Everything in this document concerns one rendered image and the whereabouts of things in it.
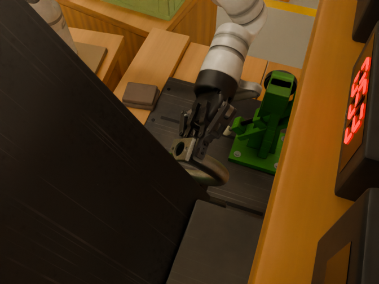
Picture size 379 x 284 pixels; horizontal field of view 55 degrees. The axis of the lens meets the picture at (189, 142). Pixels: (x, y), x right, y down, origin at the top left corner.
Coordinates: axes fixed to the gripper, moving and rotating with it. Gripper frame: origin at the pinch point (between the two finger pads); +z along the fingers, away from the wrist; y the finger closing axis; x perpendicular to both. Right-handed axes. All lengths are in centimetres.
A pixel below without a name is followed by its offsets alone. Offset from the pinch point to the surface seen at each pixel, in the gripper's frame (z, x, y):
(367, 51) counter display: -0.8, -13.8, 37.2
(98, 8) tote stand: -63, -7, -92
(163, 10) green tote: -67, 11, -69
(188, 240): 14.3, -0.6, 7.4
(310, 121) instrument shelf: 4.4, -13.9, 34.0
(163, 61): -38, 11, -50
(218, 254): 14.9, 2.7, 10.7
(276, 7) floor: -172, 114, -130
